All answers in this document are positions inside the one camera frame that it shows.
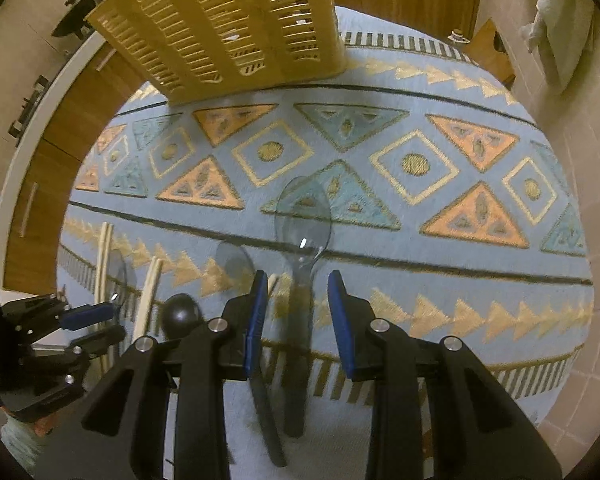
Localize blue patterned rug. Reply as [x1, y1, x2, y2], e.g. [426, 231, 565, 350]
[57, 9, 594, 479]

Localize pale chopstick left outer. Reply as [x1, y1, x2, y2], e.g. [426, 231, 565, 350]
[94, 222, 114, 378]

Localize grey hanging towel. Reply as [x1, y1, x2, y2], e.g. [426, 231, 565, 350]
[520, 0, 595, 93]

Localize black round ladle spoon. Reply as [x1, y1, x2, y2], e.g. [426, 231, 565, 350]
[161, 294, 204, 340]

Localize clear spoon middle right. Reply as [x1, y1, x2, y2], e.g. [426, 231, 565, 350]
[215, 242, 287, 467]

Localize clear spoon black handle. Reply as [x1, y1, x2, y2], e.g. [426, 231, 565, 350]
[274, 177, 332, 438]

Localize person's left hand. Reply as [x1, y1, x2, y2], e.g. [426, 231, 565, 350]
[3, 408, 59, 438]

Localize small brown stool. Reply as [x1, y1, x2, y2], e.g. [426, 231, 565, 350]
[464, 18, 516, 89]

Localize pale chopstick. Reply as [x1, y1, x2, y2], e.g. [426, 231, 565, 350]
[94, 222, 114, 378]
[132, 257, 163, 341]

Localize light green sleeve forearm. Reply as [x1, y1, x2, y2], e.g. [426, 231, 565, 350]
[1, 416, 46, 477]

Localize beige slatted utensil basket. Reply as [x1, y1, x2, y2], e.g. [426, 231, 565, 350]
[87, 0, 347, 104]

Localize pale chopstick left inner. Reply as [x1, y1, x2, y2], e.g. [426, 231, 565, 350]
[132, 257, 163, 341]

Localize clear spoon near chopsticks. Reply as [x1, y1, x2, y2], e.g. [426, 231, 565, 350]
[104, 249, 128, 309]

